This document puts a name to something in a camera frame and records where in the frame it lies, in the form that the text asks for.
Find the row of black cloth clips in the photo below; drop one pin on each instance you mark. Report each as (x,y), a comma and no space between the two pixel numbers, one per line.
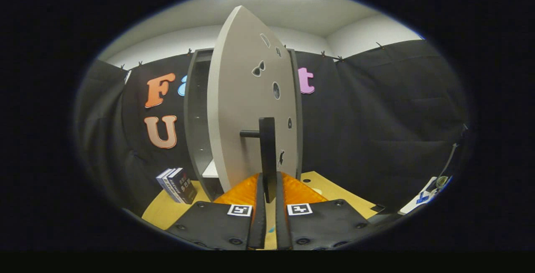
(322,54)

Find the grey cabinet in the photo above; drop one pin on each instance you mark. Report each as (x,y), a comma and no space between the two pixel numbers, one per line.
(196,118)

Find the white blue device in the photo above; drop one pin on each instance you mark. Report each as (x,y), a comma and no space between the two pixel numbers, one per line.
(418,201)

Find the white cabinet shelf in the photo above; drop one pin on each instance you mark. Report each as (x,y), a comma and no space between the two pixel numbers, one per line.
(211,170)

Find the black backdrop cloth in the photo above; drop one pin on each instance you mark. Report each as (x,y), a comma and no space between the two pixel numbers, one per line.
(376,118)

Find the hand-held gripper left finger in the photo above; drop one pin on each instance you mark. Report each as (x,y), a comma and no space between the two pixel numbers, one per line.
(260,223)

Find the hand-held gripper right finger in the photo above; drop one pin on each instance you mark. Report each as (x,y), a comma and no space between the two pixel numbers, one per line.
(281,227)

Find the white blue book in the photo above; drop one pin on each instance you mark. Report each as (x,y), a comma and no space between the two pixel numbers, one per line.
(164,183)

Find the dark blue book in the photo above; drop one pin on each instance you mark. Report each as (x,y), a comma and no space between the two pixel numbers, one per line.
(186,187)

